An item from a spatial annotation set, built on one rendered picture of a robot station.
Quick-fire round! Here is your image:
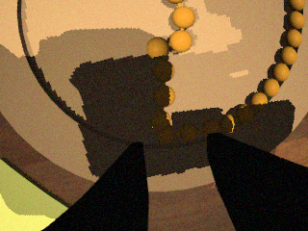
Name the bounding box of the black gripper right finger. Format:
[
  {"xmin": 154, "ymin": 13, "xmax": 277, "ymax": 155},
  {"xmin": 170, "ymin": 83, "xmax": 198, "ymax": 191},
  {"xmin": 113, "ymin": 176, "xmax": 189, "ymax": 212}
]
[{"xmin": 207, "ymin": 134, "xmax": 308, "ymax": 231}]

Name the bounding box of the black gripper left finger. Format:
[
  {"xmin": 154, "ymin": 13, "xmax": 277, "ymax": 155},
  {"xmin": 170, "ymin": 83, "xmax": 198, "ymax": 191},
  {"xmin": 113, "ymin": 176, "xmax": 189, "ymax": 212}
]
[{"xmin": 41, "ymin": 142, "xmax": 149, "ymax": 231}]

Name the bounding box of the pale yellow rectangular card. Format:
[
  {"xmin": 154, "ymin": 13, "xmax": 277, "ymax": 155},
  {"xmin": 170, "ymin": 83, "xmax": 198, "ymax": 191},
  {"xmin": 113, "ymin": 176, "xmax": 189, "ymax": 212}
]
[{"xmin": 0, "ymin": 157, "xmax": 69, "ymax": 231}]

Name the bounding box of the tan round board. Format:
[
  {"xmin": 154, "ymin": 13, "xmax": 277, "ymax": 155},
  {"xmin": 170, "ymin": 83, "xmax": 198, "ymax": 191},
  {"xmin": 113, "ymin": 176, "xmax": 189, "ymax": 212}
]
[{"xmin": 0, "ymin": 0, "xmax": 308, "ymax": 193}]

